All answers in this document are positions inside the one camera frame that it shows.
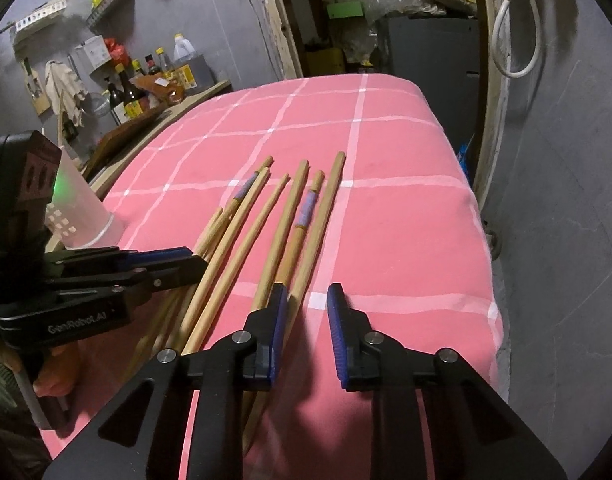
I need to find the plain wooden chopstick thin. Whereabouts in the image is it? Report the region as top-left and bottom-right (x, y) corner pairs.
(146, 167), (285, 358)

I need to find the purple-banded wooden chopstick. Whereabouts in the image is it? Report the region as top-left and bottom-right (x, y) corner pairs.
(122, 156), (274, 382)
(243, 170), (325, 455)

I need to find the plain wooden chopstick long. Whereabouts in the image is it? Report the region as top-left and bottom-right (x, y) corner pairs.
(251, 159), (310, 312)

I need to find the person's left hand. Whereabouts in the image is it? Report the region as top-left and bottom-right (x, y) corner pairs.
(33, 342), (82, 398)

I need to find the white plastic utensil holder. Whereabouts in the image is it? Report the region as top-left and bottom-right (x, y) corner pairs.
(44, 148), (124, 249)

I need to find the dark vinegar bottle white label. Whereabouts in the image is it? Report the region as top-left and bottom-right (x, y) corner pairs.
(105, 77), (129, 126)

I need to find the dark soy sauce bottle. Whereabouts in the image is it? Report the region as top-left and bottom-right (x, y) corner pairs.
(115, 63), (149, 118)

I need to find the hanging cloth towel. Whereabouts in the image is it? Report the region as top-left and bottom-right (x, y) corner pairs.
(44, 60), (88, 128)

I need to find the pink checked tablecloth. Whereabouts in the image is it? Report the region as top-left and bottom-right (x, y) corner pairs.
(38, 71), (504, 480)

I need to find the large oil jug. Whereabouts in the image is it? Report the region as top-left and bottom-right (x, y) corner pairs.
(173, 34), (215, 96)

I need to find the black cabinet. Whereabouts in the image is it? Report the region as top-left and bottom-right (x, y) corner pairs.
(383, 16), (480, 150)

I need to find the wire wall shelf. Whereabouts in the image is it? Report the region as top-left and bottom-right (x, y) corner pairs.
(84, 0), (137, 28)

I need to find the white wall basket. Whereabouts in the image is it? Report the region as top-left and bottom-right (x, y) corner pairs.
(0, 0), (70, 46)

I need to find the white hose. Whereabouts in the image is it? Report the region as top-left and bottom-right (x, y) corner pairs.
(490, 0), (543, 80)

